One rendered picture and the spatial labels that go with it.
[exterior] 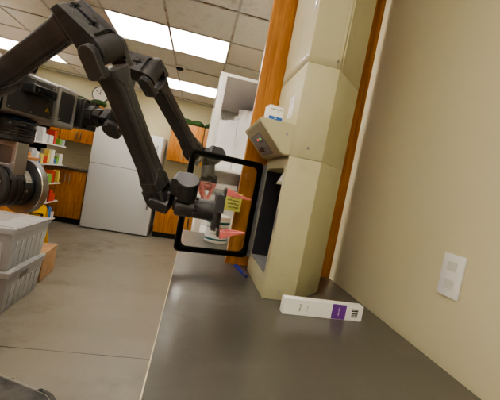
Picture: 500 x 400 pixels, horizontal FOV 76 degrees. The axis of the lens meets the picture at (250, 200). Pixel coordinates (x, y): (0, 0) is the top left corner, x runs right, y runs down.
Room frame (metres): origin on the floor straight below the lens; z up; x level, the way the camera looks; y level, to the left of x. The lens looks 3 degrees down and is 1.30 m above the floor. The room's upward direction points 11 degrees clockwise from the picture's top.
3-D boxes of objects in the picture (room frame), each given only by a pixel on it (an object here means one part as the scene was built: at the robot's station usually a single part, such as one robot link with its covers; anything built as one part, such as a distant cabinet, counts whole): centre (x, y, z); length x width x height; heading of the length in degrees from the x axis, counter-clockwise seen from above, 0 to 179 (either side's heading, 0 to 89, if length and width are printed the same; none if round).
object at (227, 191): (0.91, 0.04, 1.24); 0.09 x 0.07 x 0.07; 99
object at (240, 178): (1.27, 0.11, 1.19); 0.30 x 0.01 x 0.40; 111
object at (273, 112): (1.11, -0.02, 1.54); 0.05 x 0.05 x 0.06; 18
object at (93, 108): (1.33, 0.69, 1.45); 0.09 x 0.08 x 0.12; 167
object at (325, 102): (1.20, -0.19, 1.33); 0.32 x 0.25 x 0.77; 10
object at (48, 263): (3.12, 2.01, 0.14); 0.41 x 0.32 x 0.28; 16
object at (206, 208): (0.89, 0.11, 1.20); 0.07 x 0.07 x 0.10; 9
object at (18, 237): (2.53, 1.87, 0.49); 0.60 x 0.42 x 0.33; 10
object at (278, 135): (1.17, -0.01, 1.46); 0.32 x 0.12 x 0.10; 10
